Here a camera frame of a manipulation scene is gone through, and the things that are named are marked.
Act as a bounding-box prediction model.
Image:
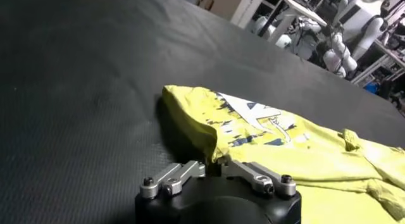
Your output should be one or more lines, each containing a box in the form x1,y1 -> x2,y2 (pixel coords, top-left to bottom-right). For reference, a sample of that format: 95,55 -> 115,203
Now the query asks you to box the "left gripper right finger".
218,155 -> 297,197

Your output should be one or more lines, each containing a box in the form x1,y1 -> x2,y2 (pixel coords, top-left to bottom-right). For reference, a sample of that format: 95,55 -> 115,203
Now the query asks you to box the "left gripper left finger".
139,160 -> 206,199

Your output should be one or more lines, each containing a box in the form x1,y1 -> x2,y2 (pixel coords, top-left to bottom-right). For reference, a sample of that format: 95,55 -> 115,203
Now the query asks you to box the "yellow-green t-shirt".
161,84 -> 405,224

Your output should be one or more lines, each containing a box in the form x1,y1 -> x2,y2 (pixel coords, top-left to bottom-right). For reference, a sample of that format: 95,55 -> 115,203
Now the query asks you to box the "black table cover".
0,0 -> 405,224

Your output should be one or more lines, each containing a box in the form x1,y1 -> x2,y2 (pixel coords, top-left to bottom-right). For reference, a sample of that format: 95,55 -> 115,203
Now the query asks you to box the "white standing desk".
268,0 -> 328,44

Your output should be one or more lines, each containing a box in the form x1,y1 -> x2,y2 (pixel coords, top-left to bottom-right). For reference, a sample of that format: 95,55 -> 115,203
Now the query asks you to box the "white humanoid robot with base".
321,0 -> 405,80

